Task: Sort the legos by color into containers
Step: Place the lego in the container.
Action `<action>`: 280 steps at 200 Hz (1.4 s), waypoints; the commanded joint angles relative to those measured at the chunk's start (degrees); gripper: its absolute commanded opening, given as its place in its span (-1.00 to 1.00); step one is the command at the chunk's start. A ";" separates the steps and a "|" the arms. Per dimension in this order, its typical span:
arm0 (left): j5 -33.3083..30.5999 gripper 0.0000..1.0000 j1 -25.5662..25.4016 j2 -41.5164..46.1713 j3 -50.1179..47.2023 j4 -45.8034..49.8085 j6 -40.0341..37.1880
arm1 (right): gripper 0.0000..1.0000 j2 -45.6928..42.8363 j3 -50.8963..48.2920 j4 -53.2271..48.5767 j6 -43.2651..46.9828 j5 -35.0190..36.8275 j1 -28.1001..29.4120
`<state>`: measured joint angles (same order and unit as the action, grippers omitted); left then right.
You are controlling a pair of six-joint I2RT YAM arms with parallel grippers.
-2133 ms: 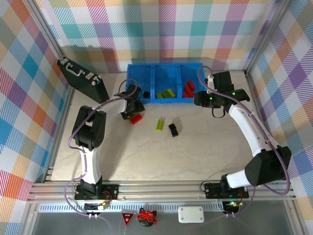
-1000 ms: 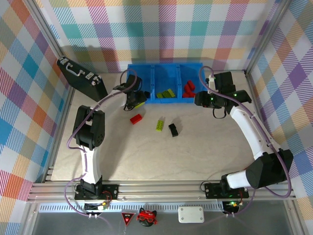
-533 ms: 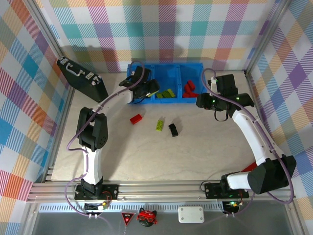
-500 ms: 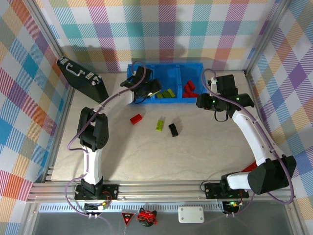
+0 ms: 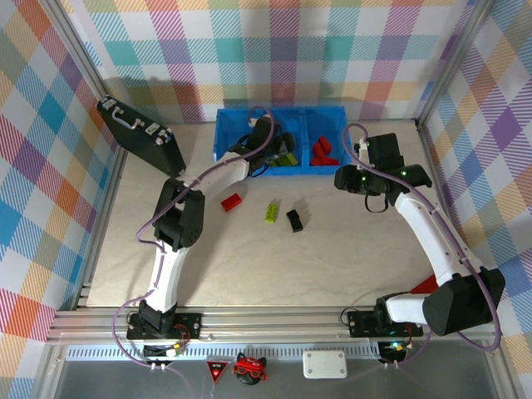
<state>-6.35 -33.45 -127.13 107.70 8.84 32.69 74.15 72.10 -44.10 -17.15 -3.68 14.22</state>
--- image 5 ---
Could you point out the small red lego brick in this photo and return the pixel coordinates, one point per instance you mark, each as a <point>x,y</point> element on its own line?
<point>323,144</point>

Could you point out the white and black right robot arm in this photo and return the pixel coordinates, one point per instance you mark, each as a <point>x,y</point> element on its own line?
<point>424,232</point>

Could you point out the black lego brick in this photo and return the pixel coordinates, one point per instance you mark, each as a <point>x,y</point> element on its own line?
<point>295,220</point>

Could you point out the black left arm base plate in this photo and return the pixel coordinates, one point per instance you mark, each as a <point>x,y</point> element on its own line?
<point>189,324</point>

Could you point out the red sloped lego brick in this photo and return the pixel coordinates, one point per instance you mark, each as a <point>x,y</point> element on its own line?
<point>318,162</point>

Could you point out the white rectangular box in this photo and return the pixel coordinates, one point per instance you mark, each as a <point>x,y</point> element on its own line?
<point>325,364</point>

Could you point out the red triangle sticker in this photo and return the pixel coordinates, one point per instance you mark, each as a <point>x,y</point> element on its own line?
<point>216,367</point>

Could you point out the aluminium table side rail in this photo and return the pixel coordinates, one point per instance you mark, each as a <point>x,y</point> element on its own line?
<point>440,174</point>
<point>111,187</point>

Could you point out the aluminium frame rail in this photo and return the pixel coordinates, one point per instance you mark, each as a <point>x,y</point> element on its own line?
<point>270,322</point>

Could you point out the connector board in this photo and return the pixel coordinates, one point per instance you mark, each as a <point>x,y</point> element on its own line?
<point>174,350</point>
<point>392,346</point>

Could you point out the black cat figure red glasses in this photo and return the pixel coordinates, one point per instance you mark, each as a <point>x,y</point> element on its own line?
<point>249,370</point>

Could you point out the grey metal panel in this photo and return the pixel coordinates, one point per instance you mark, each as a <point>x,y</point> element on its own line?
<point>104,382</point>

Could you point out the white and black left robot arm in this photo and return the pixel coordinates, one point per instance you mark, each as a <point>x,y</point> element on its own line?
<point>168,274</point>

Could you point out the right connector board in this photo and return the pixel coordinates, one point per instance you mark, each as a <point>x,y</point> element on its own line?
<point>392,346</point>

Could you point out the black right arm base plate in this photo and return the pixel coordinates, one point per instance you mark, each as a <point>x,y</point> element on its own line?
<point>361,324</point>

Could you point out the blue three-compartment plastic bin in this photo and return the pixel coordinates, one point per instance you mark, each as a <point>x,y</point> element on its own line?
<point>226,133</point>

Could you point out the left connector board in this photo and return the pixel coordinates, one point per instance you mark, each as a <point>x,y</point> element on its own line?
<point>174,350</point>

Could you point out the aluminium frame post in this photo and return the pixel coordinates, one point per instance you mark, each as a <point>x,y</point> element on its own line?
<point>81,43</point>
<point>454,62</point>

